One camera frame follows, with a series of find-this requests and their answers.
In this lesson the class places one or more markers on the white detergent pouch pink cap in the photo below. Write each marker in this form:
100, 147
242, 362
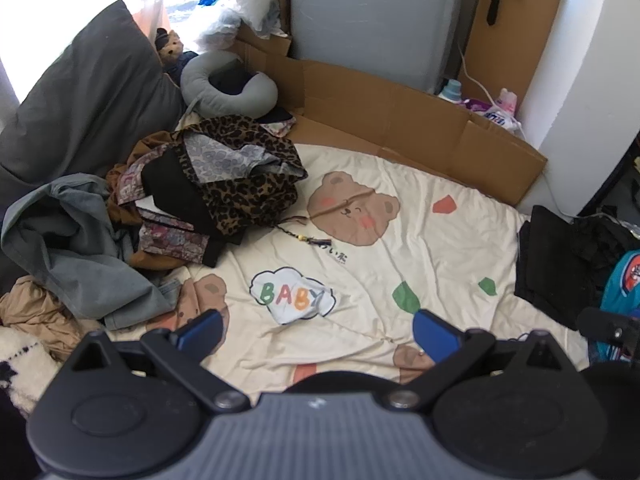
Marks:
502, 110

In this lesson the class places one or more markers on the leopard print skirt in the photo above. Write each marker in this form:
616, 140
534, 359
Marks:
245, 200

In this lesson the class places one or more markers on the grey cabinet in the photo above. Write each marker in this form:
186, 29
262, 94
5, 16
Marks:
380, 15

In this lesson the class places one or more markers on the white fluffy blanket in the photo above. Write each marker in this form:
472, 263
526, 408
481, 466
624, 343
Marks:
20, 365

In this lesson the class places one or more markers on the cream bear print blanket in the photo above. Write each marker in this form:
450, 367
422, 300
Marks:
400, 270

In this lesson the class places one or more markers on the clear plastic bag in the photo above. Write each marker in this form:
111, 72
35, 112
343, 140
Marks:
217, 30

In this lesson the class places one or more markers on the folded black clothes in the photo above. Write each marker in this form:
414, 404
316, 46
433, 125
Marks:
560, 260

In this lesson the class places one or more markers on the grey-green garment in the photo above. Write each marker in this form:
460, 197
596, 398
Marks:
75, 240

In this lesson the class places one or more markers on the upright cardboard panel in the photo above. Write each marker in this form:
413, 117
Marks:
520, 35

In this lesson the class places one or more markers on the tan garment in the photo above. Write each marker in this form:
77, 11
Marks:
35, 310

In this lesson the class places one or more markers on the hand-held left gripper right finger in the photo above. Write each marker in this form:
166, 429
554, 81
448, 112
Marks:
435, 340

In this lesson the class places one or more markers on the purple packet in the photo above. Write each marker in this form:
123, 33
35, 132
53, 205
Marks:
477, 105

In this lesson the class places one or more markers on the brown garment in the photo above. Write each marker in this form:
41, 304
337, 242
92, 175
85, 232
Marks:
150, 145

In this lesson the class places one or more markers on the flat cardboard sheet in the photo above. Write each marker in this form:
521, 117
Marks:
400, 120

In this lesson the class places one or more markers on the grey patterned garment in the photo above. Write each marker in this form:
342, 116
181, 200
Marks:
220, 157

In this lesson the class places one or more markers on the black cloth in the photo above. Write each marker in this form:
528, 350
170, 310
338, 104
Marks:
232, 80

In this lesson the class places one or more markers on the plush toy bear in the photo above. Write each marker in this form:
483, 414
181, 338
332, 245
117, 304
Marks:
172, 47

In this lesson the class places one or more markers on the dark grey pillow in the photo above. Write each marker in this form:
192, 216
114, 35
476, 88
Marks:
90, 95

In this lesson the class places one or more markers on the grey neck pillow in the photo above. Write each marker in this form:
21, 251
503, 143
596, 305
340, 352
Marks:
200, 90

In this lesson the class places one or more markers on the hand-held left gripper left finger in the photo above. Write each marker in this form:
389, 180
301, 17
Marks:
200, 330

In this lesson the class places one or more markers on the blue-capped bottle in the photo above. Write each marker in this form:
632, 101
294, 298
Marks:
451, 91

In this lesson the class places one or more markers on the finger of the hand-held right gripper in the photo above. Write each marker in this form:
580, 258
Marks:
607, 327

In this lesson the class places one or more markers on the black garment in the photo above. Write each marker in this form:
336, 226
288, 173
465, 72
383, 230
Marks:
170, 185

